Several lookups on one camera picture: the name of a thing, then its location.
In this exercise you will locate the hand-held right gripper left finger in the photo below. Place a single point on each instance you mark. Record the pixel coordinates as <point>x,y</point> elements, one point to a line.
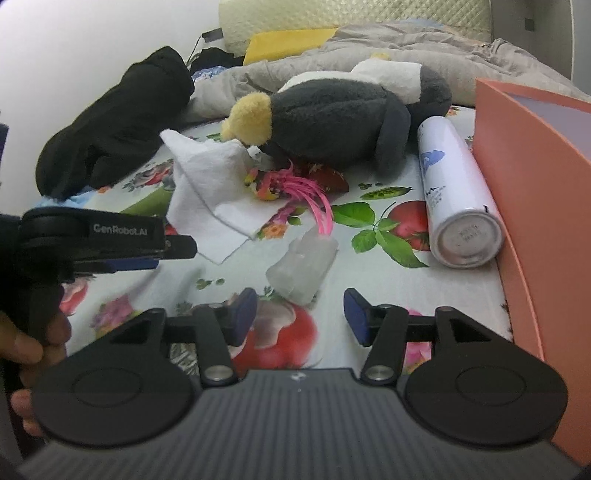
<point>242,318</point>

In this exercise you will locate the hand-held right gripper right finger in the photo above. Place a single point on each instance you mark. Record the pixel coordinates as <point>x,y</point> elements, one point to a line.
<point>356,318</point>

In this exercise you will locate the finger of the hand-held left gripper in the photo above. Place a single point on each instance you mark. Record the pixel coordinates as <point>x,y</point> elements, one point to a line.
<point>180,247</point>
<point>120,266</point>

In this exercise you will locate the white cloth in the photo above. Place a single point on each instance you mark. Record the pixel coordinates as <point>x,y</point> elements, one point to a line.
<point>203,184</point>

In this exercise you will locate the translucent plastic object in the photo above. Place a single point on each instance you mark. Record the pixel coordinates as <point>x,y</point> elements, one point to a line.
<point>302,267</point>

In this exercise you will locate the pink feather toy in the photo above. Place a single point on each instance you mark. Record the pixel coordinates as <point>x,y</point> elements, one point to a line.
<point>300,189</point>

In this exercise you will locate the pink cardboard box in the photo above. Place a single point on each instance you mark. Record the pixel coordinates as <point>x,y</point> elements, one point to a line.
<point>549,207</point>

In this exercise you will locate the person's left hand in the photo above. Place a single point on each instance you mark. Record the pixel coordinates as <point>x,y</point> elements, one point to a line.
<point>41,350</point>

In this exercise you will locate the fruit printed mat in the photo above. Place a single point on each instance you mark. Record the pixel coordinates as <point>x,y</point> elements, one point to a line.
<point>397,295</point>

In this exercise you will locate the black garment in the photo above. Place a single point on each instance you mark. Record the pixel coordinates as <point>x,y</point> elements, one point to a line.
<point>115,124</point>

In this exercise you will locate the white spray can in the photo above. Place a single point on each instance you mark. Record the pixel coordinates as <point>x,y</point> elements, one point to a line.
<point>455,194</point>

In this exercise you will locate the blue patterned cloth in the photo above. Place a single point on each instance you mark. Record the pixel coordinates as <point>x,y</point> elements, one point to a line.
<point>207,74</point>

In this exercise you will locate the crumpled black clothing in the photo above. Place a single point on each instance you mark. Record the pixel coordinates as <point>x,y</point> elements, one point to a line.
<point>217,59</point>

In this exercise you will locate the grey penguin plush toy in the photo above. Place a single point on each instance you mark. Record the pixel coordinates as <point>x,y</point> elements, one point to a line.
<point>332,115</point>

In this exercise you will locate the yellow pillow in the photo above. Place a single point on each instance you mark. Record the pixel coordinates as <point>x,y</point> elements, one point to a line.
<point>281,44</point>

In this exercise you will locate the grey duvet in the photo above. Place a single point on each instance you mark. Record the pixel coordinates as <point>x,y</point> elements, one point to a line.
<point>392,50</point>

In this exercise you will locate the cream quilted headboard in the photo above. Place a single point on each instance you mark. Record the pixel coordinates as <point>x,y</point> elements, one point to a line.
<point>369,16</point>

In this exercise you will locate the dark wall switch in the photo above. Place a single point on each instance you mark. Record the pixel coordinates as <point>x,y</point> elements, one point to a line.
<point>530,23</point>

